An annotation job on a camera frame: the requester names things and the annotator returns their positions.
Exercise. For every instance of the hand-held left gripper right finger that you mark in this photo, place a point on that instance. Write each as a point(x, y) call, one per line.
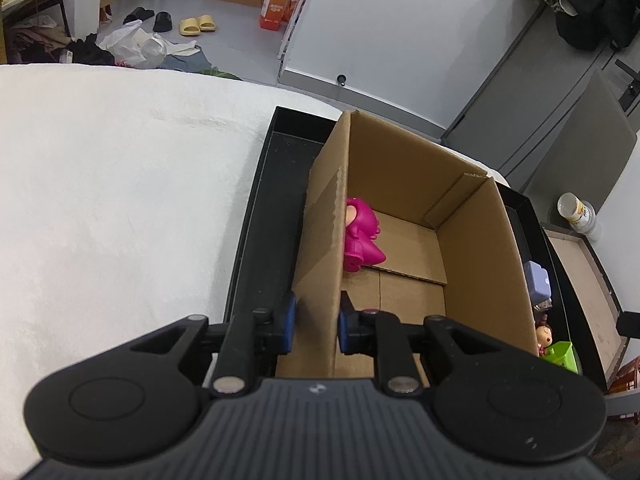
point(344, 329)

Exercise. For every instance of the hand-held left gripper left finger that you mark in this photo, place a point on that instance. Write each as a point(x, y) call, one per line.
point(289, 321)

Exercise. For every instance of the black shallow tray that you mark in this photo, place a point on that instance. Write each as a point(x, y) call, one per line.
point(270, 200)

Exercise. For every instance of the brown cardboard box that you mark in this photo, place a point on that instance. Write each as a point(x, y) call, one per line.
point(475, 260)

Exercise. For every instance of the small doll figurine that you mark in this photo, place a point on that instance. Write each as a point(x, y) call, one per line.
point(544, 336)

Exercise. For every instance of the purple plastic toy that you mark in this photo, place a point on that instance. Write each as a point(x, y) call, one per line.
point(539, 280)

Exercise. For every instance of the green plastic container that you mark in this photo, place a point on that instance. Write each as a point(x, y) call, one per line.
point(561, 356)

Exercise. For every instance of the pink toy figurine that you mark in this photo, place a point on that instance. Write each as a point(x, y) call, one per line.
point(360, 240)

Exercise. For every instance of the wooden framed tray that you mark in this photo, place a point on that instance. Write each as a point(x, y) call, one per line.
point(585, 290)

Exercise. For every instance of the green leaf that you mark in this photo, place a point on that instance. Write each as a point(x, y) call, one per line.
point(222, 74)

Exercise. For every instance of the white plastic bottle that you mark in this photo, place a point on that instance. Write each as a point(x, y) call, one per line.
point(576, 212)

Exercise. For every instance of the grey cabinet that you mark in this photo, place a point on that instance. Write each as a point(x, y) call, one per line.
point(505, 110)

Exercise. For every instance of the blue grey jeans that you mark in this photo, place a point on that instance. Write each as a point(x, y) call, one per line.
point(187, 62)

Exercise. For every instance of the cream cloth bag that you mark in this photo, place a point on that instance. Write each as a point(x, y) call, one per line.
point(182, 47)

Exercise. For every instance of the grey cabinet door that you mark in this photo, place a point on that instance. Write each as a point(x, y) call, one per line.
point(585, 145)

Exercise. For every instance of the white board panel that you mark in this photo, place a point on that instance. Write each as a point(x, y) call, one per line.
point(400, 25)

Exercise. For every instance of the yellow slipper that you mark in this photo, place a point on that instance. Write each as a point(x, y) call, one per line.
point(189, 26)
point(207, 22)

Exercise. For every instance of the orange cardboard box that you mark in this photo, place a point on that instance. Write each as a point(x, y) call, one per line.
point(276, 7)

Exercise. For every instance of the white plastic bag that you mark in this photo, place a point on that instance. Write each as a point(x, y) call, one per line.
point(131, 45)

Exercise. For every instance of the black slipper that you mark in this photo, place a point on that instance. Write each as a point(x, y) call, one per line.
point(162, 22)
point(138, 15)

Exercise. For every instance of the black cloth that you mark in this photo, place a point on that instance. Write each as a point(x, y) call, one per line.
point(90, 50)

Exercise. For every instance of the cluttered metal shelf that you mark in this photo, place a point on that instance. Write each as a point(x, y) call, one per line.
point(30, 15)

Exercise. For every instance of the pile of black jackets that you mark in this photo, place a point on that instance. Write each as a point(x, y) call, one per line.
point(590, 0)

